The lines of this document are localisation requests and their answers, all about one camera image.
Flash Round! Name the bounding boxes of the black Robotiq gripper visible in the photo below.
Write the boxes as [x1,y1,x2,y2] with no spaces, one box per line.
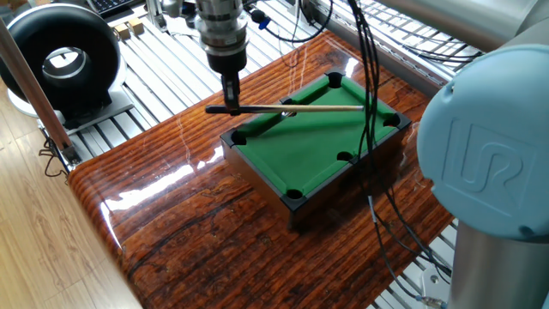
[206,49,250,117]

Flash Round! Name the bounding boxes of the wooden pool cue black butt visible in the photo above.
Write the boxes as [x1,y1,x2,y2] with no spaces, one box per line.
[204,104,365,116]

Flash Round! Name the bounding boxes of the mini green felt pool table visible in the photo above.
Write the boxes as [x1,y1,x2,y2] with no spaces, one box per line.
[220,70,412,231]

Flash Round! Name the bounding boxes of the wood grain board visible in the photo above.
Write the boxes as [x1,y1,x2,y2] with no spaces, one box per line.
[68,29,455,309]

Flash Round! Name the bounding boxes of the black keyboard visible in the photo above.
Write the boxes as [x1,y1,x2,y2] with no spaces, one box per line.
[83,0,145,18]

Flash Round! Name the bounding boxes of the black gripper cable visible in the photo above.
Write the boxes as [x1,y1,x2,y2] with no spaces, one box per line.
[250,0,335,66]

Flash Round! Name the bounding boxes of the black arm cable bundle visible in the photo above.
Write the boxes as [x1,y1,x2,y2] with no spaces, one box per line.
[347,0,454,301]

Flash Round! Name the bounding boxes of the thin black floor cable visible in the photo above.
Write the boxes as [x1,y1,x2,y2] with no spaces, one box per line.
[37,136,69,179]

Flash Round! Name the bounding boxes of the slanted aluminium frame post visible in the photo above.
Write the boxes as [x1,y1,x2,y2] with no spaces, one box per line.
[0,19,82,167]

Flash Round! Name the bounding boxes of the black ring-shaped device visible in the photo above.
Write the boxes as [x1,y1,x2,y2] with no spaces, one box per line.
[0,3,136,136]

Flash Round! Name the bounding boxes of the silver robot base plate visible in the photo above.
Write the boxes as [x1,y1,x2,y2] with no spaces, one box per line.
[419,268,451,301]

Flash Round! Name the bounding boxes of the silver inline cable connector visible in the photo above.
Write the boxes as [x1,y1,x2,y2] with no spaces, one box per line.
[414,294,447,309]

